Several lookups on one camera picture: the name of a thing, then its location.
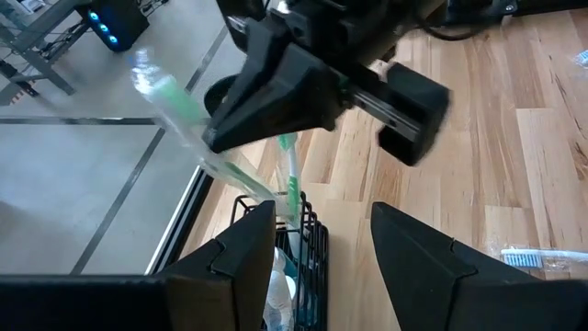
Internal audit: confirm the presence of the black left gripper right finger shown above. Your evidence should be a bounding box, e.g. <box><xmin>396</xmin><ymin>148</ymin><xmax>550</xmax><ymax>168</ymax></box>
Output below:
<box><xmin>370</xmin><ymin>201</ymin><xmax>506</xmax><ymax>331</ymax></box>

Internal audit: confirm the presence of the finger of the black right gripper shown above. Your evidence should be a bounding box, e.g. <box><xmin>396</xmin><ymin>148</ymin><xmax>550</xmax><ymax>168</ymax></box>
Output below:
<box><xmin>202</xmin><ymin>31</ymin><xmax>350</xmax><ymax>154</ymax></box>
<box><xmin>377</xmin><ymin>62</ymin><xmax>450</xmax><ymax>167</ymax></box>

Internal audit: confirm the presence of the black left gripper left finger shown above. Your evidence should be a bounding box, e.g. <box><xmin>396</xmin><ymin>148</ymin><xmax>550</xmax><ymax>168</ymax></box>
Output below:
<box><xmin>164</xmin><ymin>200</ymin><xmax>277</xmax><ymax>331</ymax></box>

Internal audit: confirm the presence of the green toothbrush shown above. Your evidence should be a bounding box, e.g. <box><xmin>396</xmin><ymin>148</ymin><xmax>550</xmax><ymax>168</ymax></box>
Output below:
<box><xmin>130</xmin><ymin>45</ymin><xmax>300</xmax><ymax>222</ymax></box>
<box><xmin>275</xmin><ymin>131</ymin><xmax>304</xmax><ymax>222</ymax></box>

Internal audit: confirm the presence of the black curved table clamp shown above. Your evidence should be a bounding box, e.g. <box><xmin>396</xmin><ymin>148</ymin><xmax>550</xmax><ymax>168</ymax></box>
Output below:
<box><xmin>203</xmin><ymin>73</ymin><xmax>258</xmax><ymax>119</ymax></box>

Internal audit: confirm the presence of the black computer with blue lights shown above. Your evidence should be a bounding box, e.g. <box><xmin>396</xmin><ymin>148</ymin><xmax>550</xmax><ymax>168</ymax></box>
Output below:
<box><xmin>73</xmin><ymin>0</ymin><xmax>152</xmax><ymax>54</ymax></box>

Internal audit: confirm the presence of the black wire caddy basket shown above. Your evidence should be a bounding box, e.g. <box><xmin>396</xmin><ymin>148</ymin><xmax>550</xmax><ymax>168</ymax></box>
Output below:
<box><xmin>229</xmin><ymin>191</ymin><xmax>330</xmax><ymax>331</ymax></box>

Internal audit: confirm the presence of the grey metal table frame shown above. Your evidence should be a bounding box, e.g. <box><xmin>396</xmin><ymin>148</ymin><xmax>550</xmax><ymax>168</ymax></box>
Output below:
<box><xmin>0</xmin><ymin>0</ymin><xmax>91</xmax><ymax>108</ymax></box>

